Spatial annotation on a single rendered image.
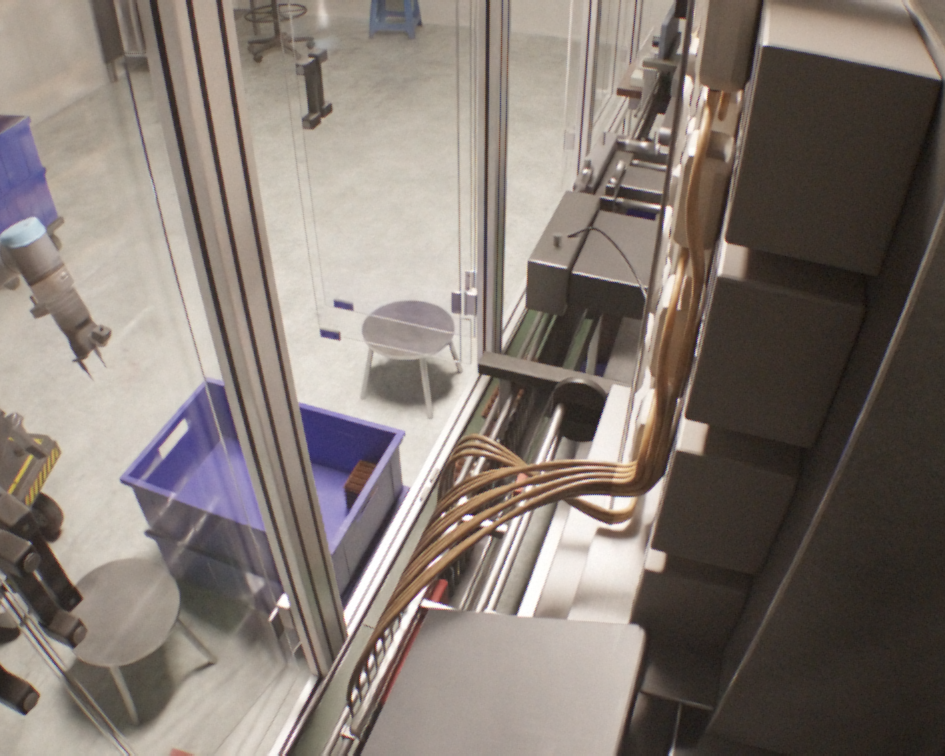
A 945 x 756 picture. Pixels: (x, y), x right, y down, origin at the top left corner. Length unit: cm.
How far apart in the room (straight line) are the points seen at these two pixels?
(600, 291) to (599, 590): 68
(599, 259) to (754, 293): 95
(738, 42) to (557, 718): 52
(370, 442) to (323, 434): 14
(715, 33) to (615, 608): 52
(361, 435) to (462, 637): 133
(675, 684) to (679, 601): 7
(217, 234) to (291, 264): 266
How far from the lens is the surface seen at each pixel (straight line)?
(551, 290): 136
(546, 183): 397
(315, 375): 281
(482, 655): 72
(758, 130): 42
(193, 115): 71
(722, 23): 57
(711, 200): 62
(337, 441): 209
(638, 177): 174
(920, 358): 41
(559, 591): 82
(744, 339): 48
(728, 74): 58
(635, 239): 147
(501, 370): 126
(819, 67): 41
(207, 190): 74
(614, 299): 137
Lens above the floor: 182
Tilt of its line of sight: 41 degrees down
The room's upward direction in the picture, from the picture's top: straight up
